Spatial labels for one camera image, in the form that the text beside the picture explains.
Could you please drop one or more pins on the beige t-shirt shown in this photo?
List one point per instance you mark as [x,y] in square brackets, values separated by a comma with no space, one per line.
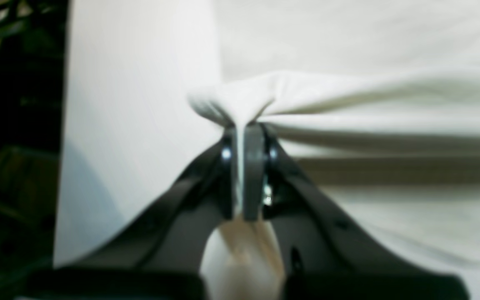
[379,100]

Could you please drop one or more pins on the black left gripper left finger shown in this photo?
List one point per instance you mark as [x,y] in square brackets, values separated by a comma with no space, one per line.
[159,254]

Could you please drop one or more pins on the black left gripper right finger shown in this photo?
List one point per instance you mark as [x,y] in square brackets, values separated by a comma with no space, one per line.
[325,253]

